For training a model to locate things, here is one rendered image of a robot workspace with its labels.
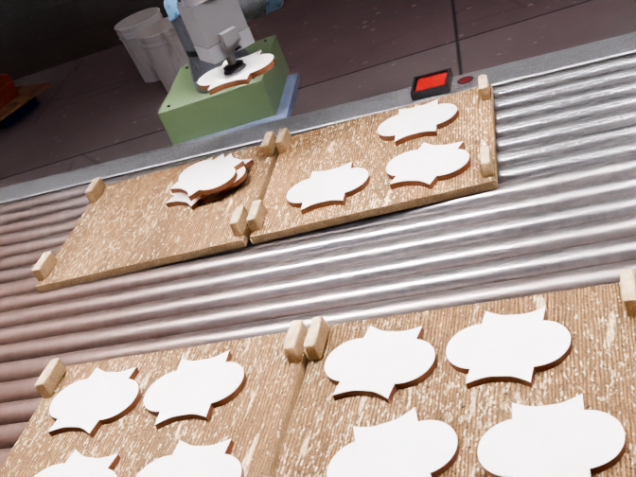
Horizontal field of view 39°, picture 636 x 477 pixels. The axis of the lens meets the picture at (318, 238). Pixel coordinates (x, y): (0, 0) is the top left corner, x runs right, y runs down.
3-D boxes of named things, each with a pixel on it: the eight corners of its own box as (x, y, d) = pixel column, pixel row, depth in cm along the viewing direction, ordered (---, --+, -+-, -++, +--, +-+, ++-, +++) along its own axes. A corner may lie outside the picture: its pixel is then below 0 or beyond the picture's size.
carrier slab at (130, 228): (104, 192, 191) (100, 185, 190) (283, 146, 179) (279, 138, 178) (39, 293, 163) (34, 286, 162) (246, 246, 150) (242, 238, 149)
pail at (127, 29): (191, 64, 560) (167, 8, 542) (150, 87, 551) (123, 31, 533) (173, 59, 585) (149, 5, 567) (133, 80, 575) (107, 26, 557)
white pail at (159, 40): (159, 102, 523) (131, 44, 504) (167, 81, 548) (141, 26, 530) (206, 86, 517) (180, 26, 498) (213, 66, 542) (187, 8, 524)
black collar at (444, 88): (415, 84, 182) (414, 77, 181) (452, 75, 180) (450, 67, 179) (412, 101, 176) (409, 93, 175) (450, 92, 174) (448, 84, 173)
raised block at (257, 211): (257, 213, 155) (252, 200, 154) (268, 211, 154) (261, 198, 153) (251, 233, 150) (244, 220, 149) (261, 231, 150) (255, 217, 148)
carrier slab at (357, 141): (287, 144, 179) (284, 137, 178) (493, 90, 166) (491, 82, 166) (253, 244, 150) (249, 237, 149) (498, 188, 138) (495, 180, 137)
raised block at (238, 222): (240, 218, 156) (235, 204, 154) (251, 216, 155) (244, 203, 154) (233, 238, 151) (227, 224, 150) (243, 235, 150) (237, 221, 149)
